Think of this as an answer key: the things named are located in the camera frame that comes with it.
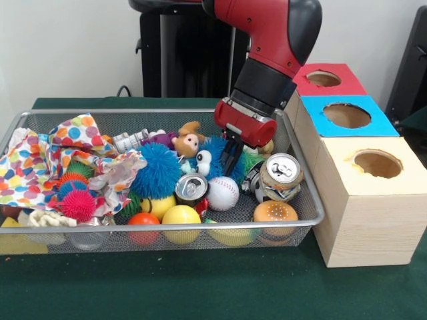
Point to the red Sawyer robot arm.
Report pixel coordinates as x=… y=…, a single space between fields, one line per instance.
x=273 y=33

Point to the polka dot cloth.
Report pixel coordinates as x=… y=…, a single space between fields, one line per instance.
x=33 y=160

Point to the crushed silver drink can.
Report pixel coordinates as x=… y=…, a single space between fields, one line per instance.
x=280 y=174

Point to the tan plush animal toy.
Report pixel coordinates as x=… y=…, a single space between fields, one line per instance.
x=189 y=140

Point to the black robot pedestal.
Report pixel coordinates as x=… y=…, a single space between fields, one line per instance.
x=173 y=53

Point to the dark green table cloth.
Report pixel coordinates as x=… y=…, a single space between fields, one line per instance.
x=200 y=286
x=417 y=120

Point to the wooden box with three holes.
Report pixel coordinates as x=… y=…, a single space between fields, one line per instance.
x=367 y=226

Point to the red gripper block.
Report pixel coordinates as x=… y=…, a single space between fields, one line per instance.
x=241 y=126

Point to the shallow clear mesh bin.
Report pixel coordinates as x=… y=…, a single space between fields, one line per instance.
x=147 y=120

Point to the black panel stand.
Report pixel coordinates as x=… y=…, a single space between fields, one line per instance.
x=410 y=66

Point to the silver grey plastic toy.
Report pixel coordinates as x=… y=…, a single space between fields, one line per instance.
x=130 y=141

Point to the small red ball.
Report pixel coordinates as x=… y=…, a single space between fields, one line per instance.
x=143 y=223

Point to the blue spiky rubber ball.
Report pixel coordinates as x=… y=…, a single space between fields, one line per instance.
x=213 y=148
x=157 y=172

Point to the plain yellow ball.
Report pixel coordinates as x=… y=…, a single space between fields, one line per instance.
x=181 y=216

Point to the multicoloured spiky caterpillar toy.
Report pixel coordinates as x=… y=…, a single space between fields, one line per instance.
x=77 y=203

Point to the orange ball with cream dots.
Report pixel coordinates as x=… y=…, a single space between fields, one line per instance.
x=275 y=213

